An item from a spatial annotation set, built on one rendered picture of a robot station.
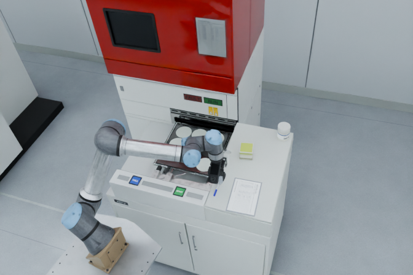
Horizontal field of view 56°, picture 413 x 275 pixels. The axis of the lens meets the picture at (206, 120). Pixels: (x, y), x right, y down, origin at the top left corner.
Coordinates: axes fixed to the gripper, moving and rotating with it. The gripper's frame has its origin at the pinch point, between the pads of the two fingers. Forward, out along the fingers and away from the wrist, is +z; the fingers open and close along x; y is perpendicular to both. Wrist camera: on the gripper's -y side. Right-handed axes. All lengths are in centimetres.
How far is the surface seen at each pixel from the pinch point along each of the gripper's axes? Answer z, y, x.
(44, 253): 93, -28, 135
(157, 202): 9.1, -13.5, 31.3
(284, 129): -7.2, 40.0, -27.2
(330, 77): 71, 198, -46
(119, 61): -39, 44, 71
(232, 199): 1.8, -6.3, -9.3
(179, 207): 8.7, -13.6, 18.2
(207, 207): 2.6, -13.5, 1.6
